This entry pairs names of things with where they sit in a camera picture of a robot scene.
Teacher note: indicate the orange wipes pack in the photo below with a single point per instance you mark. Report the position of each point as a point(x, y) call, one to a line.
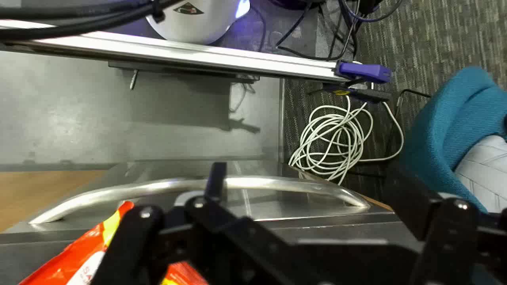
point(79, 261)

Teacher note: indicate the steel dishwasher handle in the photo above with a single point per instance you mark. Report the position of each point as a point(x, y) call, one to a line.
point(264, 199)

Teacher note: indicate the teal office chair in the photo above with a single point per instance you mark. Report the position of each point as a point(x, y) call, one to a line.
point(456, 144)

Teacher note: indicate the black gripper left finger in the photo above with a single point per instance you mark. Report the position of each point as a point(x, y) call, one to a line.
point(128, 261)

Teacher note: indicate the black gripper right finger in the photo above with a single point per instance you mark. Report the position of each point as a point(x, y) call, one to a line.
point(450, 240)

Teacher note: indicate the aluminium frame rail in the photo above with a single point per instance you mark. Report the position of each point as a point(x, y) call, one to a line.
point(141, 49)

